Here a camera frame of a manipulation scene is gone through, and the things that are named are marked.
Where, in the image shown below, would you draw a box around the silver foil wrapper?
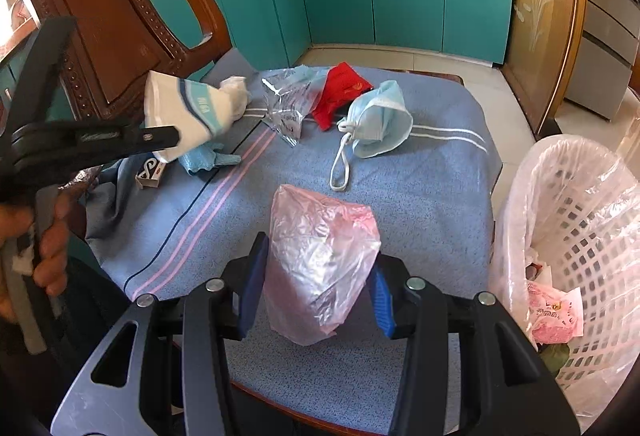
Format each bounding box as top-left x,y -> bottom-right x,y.
57,167 -> 103,197

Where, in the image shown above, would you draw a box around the small white printed box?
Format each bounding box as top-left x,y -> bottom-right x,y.
136,160 -> 167,190

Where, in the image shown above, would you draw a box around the red snack packet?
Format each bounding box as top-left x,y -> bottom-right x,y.
312,62 -> 375,132

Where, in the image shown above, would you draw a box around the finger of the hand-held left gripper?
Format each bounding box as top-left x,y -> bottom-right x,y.
80,123 -> 181,167

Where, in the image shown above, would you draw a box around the carved wooden chair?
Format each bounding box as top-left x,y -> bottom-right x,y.
0,0 -> 466,436

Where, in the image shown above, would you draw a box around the white blue-striped paper cup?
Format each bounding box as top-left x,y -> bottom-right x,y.
143,70 -> 238,163

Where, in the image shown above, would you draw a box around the teal cloth piece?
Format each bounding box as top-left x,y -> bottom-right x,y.
179,141 -> 242,176

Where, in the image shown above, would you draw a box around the crumpled white tissue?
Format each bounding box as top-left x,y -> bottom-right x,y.
220,76 -> 252,119

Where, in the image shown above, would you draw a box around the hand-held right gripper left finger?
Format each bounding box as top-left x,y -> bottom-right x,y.
50,232 -> 273,436

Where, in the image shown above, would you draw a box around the teal lower kitchen cabinets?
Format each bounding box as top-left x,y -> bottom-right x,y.
135,0 -> 516,67

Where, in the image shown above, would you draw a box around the blue striped towel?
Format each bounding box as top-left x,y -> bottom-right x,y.
85,51 -> 503,422

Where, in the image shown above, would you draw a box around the white plastic wastebasket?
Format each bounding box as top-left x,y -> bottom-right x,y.
487,135 -> 640,436

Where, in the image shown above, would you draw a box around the person's left hand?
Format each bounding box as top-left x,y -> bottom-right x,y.
0,195 -> 72,322

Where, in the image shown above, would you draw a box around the grey refrigerator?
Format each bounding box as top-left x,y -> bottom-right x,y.
565,0 -> 640,122

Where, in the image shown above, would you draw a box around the blue face mask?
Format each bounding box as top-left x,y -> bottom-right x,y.
330,80 -> 414,193

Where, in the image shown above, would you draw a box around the pink plastic bag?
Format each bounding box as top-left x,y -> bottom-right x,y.
264,184 -> 382,347

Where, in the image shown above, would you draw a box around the wood-framed glass sliding door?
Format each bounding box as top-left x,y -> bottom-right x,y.
495,0 -> 588,142

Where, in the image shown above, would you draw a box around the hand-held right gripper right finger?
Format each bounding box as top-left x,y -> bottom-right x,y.
370,253 -> 581,436

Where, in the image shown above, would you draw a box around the clear plastic bag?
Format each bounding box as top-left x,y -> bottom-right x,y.
260,65 -> 331,148

